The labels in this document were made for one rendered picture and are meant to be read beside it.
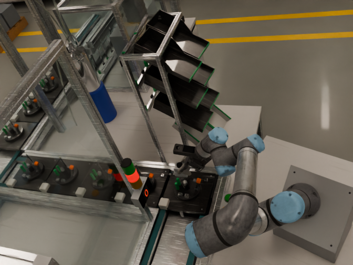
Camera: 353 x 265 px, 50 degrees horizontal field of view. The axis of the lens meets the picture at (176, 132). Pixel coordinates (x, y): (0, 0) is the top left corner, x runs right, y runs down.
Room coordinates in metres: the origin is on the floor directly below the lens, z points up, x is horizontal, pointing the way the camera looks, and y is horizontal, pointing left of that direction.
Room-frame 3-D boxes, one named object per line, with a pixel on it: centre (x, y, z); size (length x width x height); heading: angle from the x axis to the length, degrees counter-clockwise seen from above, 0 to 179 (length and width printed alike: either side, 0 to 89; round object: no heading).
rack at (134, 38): (1.54, -0.03, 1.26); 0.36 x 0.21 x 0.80; 150
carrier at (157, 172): (1.29, 0.26, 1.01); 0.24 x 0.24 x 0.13; 60
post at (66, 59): (1.07, 0.26, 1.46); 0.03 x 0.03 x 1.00; 60
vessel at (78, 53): (2.08, 0.43, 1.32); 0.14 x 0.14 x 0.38
